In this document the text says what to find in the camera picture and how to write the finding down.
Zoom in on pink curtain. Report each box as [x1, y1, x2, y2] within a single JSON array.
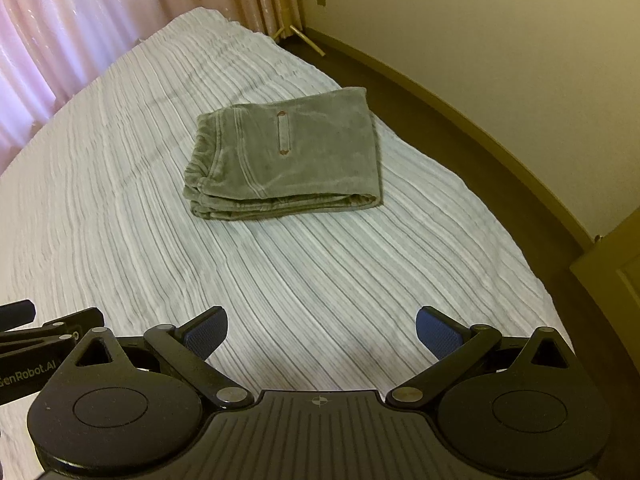
[[0, 0, 306, 161]]

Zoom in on bed with striped bedspread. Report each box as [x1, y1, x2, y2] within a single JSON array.
[[0, 7, 571, 461]]

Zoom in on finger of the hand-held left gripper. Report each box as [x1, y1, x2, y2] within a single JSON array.
[[0, 300, 37, 332], [0, 307, 106, 358]]

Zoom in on olive green pants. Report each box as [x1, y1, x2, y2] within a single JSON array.
[[182, 87, 383, 221]]

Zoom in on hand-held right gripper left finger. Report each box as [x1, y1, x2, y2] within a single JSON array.
[[75, 305, 256, 409]]

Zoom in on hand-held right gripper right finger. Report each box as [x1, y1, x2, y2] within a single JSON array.
[[386, 306, 576, 408]]

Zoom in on cream door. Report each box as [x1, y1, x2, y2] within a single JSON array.
[[570, 215, 640, 411]]

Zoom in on wooden stand legs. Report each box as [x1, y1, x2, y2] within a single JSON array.
[[274, 22, 327, 58]]

